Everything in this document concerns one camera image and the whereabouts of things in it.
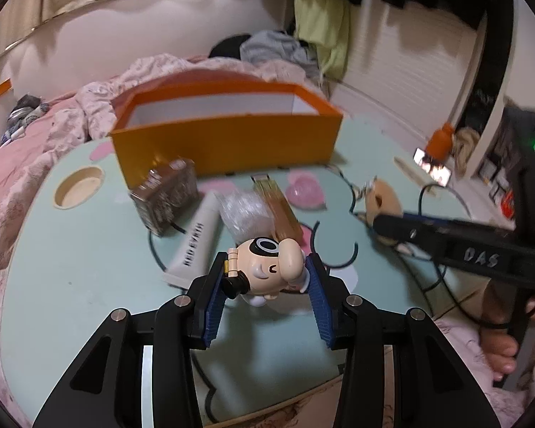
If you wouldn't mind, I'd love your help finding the brown round plush keychain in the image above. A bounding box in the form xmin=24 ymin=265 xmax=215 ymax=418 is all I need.
xmin=357 ymin=177 xmax=404 ymax=229

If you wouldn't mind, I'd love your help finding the white cosmetic tube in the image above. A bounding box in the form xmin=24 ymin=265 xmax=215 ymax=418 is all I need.
xmin=163 ymin=190 xmax=220 ymax=290

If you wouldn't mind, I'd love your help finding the cartoon boy figurine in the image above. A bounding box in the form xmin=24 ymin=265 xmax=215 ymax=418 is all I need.
xmin=221 ymin=237 xmax=310 ymax=306

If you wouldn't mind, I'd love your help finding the pink heart-shaped case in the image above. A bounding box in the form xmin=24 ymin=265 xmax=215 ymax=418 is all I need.
xmin=285 ymin=175 xmax=326 ymax=211

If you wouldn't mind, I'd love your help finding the amber perfume bottle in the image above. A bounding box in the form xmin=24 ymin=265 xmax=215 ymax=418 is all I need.
xmin=251 ymin=174 xmax=303 ymax=244

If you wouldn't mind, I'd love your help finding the clear crinkled plastic bag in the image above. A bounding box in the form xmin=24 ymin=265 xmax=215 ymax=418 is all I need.
xmin=218 ymin=190 xmax=274 ymax=245

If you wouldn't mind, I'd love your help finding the brown drink carton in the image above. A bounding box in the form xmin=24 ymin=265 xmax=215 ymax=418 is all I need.
xmin=129 ymin=158 xmax=198 ymax=237

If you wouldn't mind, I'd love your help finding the person's right hand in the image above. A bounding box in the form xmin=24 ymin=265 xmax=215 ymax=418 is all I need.
xmin=479 ymin=279 xmax=535 ymax=387

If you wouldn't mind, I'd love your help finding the smartphone with lit screen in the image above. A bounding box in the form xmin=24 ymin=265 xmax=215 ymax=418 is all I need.
xmin=413 ymin=148 xmax=452 ymax=187

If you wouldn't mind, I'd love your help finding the orange bottle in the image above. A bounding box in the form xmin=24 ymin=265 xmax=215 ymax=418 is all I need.
xmin=425 ymin=123 xmax=454 ymax=162

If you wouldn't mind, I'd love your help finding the orange cardboard box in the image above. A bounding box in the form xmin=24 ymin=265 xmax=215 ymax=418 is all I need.
xmin=110 ymin=80 xmax=343 ymax=188

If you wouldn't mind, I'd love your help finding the green hanging cloth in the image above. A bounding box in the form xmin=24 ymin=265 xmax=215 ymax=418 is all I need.
xmin=294 ymin=0 xmax=351 ymax=79

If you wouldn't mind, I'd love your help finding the grey clothes pile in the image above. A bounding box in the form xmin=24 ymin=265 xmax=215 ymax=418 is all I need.
xmin=239 ymin=30 xmax=321 ymax=79

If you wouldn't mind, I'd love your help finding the pink floral duvet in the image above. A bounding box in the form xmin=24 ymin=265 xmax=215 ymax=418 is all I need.
xmin=0 ymin=53 xmax=323 ymax=427

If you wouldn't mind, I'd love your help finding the black cable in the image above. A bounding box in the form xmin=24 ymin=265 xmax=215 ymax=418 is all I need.
xmin=147 ymin=182 xmax=509 ymax=428

